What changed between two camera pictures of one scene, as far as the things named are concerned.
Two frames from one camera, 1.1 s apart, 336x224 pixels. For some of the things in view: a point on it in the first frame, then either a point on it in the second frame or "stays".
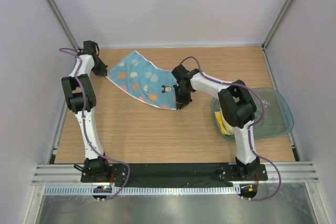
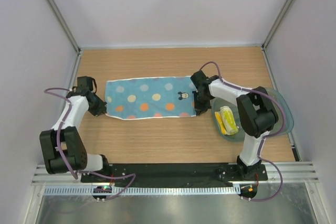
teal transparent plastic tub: (273, 115) stays
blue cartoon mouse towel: (154, 85) to (150, 97)
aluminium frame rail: (67, 174) stays
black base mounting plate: (116, 172) stays
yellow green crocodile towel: (227, 128) stays
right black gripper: (181, 103) to (203, 108)
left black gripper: (103, 72) to (101, 109)
